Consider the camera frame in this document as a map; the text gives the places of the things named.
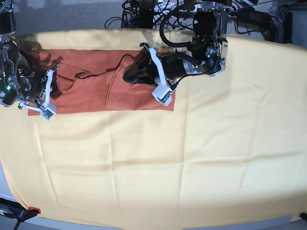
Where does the black power adapter box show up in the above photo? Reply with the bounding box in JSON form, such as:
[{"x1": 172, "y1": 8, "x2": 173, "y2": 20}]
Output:
[{"x1": 236, "y1": 8, "x2": 272, "y2": 27}]

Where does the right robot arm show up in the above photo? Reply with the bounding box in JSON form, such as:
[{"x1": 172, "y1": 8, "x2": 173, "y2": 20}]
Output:
[{"x1": 0, "y1": 0, "x2": 58, "y2": 111}]

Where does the black central stand post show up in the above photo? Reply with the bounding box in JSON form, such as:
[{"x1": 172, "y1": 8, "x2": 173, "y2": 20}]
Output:
[{"x1": 138, "y1": 0, "x2": 155, "y2": 29}]

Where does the black box at right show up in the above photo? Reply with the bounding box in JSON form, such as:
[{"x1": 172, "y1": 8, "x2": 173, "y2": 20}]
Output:
[{"x1": 283, "y1": 12, "x2": 293, "y2": 44}]

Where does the yellow table cloth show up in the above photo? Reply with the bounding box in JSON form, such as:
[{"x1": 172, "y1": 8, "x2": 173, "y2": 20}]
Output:
[{"x1": 0, "y1": 35, "x2": 307, "y2": 230}]

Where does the black clamp at right edge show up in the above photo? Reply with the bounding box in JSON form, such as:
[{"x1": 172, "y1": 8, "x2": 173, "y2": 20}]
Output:
[{"x1": 299, "y1": 213, "x2": 307, "y2": 221}]

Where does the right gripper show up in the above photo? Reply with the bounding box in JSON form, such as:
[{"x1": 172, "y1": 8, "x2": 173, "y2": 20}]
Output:
[{"x1": 15, "y1": 69, "x2": 61, "y2": 105}]

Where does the black clamp with red tips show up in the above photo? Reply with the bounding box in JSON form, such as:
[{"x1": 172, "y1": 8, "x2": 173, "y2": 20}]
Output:
[{"x1": 0, "y1": 198, "x2": 41, "y2": 230}]

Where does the orange T-shirt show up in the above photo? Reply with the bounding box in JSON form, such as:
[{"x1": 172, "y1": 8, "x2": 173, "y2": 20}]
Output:
[{"x1": 26, "y1": 50, "x2": 174, "y2": 114}]

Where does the white power strip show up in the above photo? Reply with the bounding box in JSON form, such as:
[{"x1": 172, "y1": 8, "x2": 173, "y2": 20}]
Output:
[{"x1": 154, "y1": 2, "x2": 177, "y2": 14}]

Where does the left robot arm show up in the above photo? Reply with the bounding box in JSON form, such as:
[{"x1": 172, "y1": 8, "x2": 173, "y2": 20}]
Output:
[{"x1": 123, "y1": 0, "x2": 229, "y2": 86}]

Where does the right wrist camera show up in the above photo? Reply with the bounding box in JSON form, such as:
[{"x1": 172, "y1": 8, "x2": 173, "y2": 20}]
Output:
[{"x1": 40, "y1": 103, "x2": 57, "y2": 121}]

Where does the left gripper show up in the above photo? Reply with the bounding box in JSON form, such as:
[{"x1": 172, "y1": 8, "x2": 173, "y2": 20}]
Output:
[{"x1": 123, "y1": 48, "x2": 199, "y2": 86}]

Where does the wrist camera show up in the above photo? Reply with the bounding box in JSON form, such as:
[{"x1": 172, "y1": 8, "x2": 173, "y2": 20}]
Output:
[
  {"x1": 152, "y1": 85, "x2": 172, "y2": 106},
  {"x1": 40, "y1": 103, "x2": 57, "y2": 121}
]

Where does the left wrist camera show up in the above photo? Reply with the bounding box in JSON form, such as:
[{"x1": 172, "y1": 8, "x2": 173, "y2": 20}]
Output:
[{"x1": 152, "y1": 85, "x2": 172, "y2": 106}]

